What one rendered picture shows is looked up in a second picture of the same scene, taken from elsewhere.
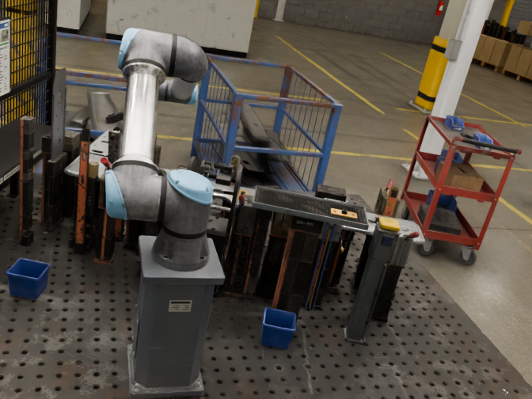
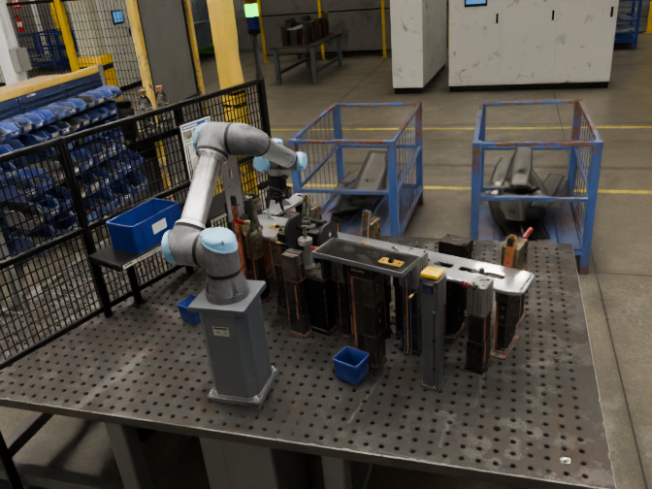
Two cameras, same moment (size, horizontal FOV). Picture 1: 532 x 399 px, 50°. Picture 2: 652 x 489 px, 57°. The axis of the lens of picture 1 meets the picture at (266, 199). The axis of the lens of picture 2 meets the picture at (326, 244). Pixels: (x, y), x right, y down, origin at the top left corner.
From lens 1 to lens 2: 1.22 m
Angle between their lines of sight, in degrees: 34
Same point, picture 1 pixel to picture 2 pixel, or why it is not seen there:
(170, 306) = (213, 331)
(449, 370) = (514, 429)
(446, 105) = not seen: outside the picture
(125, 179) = (173, 236)
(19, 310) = (180, 332)
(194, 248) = (223, 287)
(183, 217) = (209, 263)
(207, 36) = (557, 71)
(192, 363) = (245, 379)
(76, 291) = not seen: hidden behind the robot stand
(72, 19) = (416, 79)
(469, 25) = not seen: outside the picture
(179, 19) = (524, 58)
